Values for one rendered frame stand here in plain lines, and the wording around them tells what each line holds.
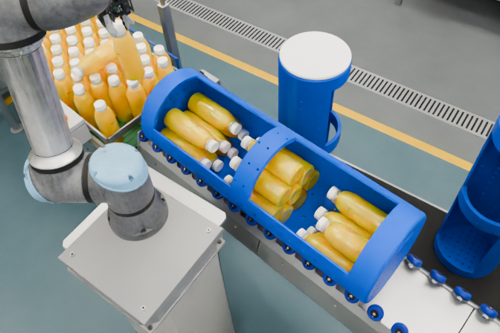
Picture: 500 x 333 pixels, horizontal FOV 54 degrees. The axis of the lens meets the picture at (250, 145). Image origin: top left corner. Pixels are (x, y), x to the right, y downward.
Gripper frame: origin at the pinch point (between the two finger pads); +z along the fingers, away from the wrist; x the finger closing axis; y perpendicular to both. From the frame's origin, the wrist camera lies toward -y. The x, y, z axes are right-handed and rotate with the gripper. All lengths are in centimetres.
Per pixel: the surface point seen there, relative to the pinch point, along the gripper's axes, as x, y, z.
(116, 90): -5.8, -7.1, 28.5
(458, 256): 75, 111, 120
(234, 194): -8, 59, 22
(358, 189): 21, 82, 28
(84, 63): -9.4, -17.2, 19.3
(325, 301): -6, 93, 46
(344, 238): 2, 91, 19
